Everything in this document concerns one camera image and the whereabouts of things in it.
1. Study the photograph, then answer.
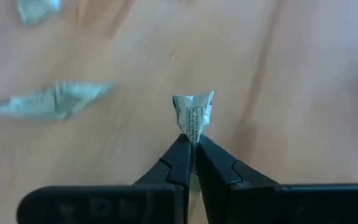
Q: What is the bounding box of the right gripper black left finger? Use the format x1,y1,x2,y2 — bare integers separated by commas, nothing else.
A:
16,134,192,224

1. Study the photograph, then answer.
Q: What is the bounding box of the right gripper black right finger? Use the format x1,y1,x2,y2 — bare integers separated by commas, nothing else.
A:
195,135,358,224

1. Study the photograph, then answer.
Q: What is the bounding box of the green white stevia packet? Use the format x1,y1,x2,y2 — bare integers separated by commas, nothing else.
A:
172,91,216,197
16,0,63,26
0,80,117,122

